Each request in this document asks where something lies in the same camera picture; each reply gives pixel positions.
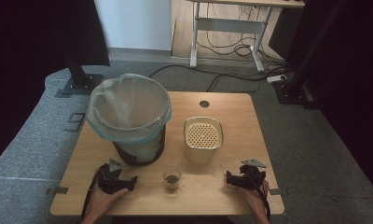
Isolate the black metal stand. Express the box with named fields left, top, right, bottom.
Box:
left=272, top=0, right=347, bottom=110
left=54, top=52, right=105, bottom=99

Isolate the white desk frame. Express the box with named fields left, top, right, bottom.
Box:
left=187, top=0, right=306, bottom=73

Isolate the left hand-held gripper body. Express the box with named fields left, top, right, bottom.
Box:
left=95, top=159, right=130, bottom=196

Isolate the translucent plastic bin liner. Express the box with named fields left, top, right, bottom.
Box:
left=85, top=72, right=173, bottom=145

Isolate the long black floor cable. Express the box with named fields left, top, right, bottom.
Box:
left=148, top=63, right=290, bottom=82

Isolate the person's right hand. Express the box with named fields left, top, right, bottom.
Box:
left=239, top=179, right=271, bottom=217

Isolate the cream perforated strainer insert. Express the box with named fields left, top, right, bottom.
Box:
left=186, top=121, right=223, bottom=149

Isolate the person's left hand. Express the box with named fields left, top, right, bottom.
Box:
left=87, top=186, right=130, bottom=219

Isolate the bundle of black cables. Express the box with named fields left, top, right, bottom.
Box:
left=196, top=3, right=290, bottom=68

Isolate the cream container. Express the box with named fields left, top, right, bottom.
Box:
left=183, top=116, right=225, bottom=165

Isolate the black mesh trash bin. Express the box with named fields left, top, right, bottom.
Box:
left=112, top=123, right=167, bottom=167

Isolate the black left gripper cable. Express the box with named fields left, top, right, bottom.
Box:
left=80, top=167, right=103, bottom=220

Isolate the dark curtain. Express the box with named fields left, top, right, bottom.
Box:
left=269, top=0, right=373, bottom=203
left=0, top=0, right=111, bottom=171

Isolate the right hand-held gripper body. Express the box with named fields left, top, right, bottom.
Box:
left=239, top=159, right=268, bottom=191

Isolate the white power strip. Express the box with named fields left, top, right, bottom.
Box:
left=266, top=74, right=288, bottom=84

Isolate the small clear glass cup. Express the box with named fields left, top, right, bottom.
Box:
left=161, top=164, right=183, bottom=192

